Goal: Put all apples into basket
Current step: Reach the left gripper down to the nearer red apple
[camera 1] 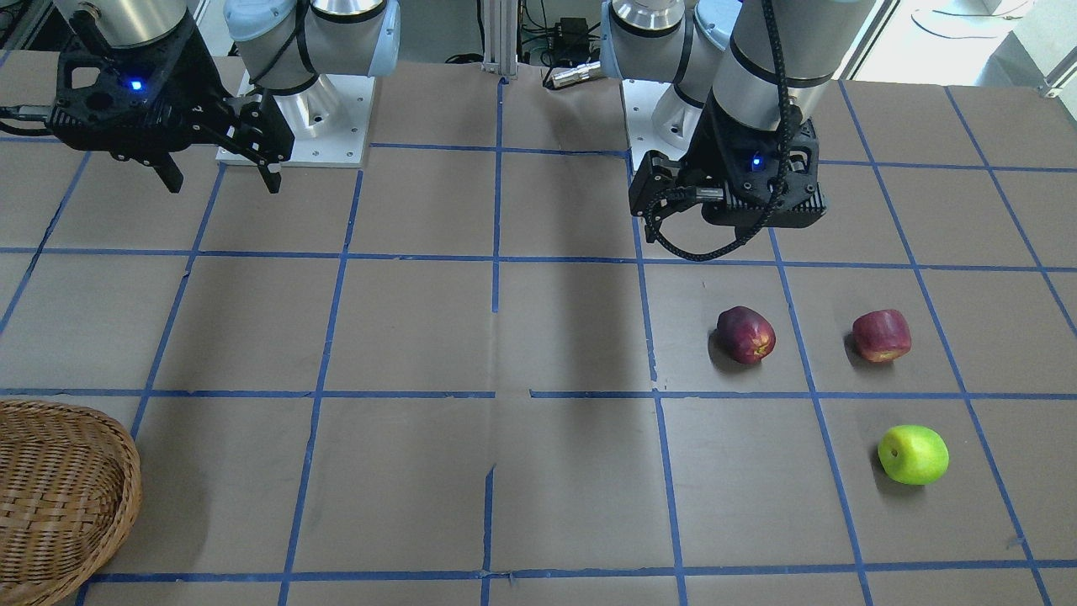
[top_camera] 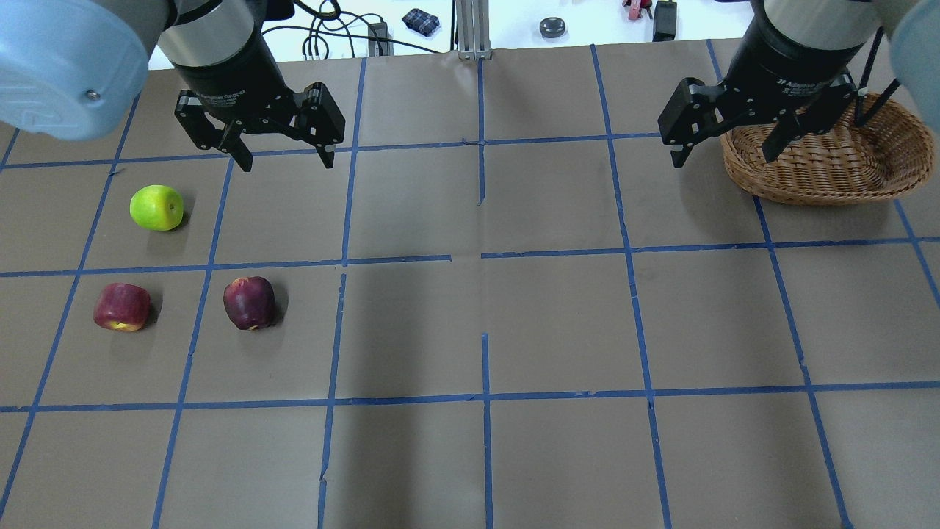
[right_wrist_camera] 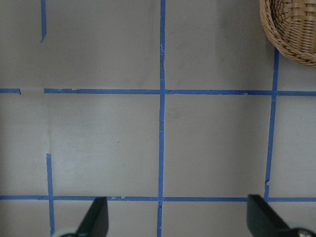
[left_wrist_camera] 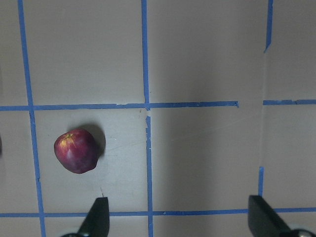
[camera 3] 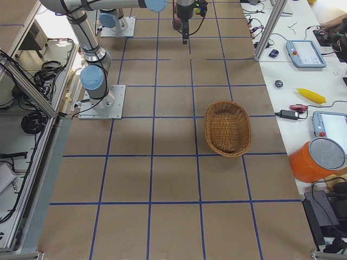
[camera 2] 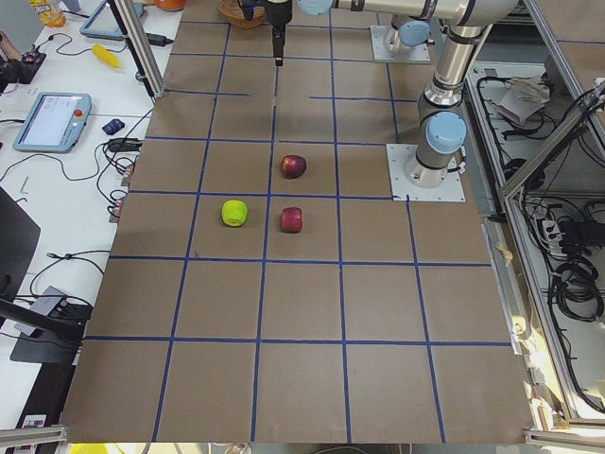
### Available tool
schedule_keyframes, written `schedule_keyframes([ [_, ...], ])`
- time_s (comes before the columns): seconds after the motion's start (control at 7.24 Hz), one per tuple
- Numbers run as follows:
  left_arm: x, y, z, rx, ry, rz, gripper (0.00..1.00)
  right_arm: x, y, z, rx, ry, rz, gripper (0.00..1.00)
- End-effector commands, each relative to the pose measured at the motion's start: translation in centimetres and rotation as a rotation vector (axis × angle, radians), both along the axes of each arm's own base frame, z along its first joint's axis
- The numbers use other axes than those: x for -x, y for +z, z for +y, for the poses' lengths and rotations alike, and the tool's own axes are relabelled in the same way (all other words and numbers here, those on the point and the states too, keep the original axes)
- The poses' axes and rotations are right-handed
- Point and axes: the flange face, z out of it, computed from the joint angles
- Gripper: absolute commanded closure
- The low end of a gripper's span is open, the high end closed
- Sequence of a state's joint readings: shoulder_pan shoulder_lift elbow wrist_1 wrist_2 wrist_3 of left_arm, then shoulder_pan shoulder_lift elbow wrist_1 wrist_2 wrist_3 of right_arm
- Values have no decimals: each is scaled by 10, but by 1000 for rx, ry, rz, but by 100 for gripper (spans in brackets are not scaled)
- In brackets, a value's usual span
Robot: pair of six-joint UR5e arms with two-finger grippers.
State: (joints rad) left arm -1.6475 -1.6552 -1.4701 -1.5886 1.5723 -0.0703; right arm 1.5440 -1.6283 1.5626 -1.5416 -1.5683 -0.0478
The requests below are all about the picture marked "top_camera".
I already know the black cables bundle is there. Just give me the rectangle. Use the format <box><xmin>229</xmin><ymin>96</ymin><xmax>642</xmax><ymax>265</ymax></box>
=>
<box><xmin>262</xmin><ymin>0</ymin><xmax>449</xmax><ymax>61</ymax></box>

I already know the black box device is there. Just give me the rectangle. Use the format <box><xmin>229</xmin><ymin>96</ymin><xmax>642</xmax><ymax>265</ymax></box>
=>
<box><xmin>652</xmin><ymin>1</ymin><xmax>678</xmax><ymax>41</ymax></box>

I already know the wicker basket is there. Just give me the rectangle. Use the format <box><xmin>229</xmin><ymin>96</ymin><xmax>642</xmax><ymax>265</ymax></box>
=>
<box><xmin>720</xmin><ymin>99</ymin><xmax>937</xmax><ymax>206</ymax></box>

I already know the black power adapter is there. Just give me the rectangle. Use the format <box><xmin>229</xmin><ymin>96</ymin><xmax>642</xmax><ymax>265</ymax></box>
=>
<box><xmin>367</xmin><ymin>21</ymin><xmax>394</xmax><ymax>57</ymax></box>

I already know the dark red apple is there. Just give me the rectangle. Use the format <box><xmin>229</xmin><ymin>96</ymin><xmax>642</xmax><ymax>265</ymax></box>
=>
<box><xmin>223</xmin><ymin>276</ymin><xmax>278</xmax><ymax>331</ymax></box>

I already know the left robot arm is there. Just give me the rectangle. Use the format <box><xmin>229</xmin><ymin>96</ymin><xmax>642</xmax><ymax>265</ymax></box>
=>
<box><xmin>1</xmin><ymin>1</ymin><xmax>345</xmax><ymax>171</ymax></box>

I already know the dark blue pouch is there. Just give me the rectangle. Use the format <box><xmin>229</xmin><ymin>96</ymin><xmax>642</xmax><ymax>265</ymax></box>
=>
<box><xmin>402</xmin><ymin>9</ymin><xmax>442</xmax><ymax>37</ymax></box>

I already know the red apple yellow bottom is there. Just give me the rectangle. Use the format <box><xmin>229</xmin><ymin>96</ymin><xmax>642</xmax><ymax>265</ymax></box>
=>
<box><xmin>92</xmin><ymin>282</ymin><xmax>151</xmax><ymax>332</ymax></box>

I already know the red tool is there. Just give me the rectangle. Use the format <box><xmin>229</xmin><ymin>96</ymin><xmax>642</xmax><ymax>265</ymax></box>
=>
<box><xmin>621</xmin><ymin>0</ymin><xmax>654</xmax><ymax>21</ymax></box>

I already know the black round knob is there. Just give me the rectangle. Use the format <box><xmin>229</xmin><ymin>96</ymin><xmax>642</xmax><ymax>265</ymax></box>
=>
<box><xmin>538</xmin><ymin>16</ymin><xmax>567</xmax><ymax>40</ymax></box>

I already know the aluminium frame post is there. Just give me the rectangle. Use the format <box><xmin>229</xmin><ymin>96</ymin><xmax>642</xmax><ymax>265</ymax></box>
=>
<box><xmin>454</xmin><ymin>0</ymin><xmax>493</xmax><ymax>61</ymax></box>

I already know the green apple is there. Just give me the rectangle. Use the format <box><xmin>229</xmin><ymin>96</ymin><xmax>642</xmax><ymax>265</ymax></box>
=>
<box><xmin>129</xmin><ymin>184</ymin><xmax>185</xmax><ymax>231</ymax></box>

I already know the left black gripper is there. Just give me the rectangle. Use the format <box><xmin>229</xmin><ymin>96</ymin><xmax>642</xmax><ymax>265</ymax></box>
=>
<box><xmin>174</xmin><ymin>30</ymin><xmax>346</xmax><ymax>172</ymax></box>

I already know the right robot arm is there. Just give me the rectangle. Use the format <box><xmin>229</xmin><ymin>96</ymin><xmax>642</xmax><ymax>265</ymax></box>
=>
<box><xmin>657</xmin><ymin>1</ymin><xmax>939</xmax><ymax>168</ymax></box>

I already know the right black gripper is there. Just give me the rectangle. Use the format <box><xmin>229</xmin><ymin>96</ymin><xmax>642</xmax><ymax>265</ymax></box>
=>
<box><xmin>657</xmin><ymin>19</ymin><xmax>860</xmax><ymax>168</ymax></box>

